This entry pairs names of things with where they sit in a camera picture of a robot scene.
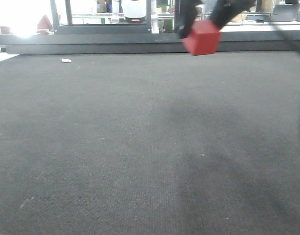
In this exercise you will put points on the dark red chair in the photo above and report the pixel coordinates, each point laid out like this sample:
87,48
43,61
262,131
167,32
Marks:
44,26

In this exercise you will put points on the white paper scrap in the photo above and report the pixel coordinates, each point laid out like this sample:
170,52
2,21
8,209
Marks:
64,60

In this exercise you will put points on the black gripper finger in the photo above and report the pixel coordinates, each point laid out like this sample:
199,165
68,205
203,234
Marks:
186,17
225,10

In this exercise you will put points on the white lab table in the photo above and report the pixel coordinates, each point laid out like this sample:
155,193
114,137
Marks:
249,26

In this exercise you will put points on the black metal frame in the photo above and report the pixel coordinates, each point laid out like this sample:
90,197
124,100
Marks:
85,27

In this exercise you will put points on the grey laptop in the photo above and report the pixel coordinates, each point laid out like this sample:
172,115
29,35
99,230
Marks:
284,13

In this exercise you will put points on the red magnetic cube block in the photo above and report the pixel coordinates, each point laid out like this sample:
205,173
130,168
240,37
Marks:
203,38

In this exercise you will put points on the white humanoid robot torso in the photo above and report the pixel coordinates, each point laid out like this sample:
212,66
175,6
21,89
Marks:
135,12

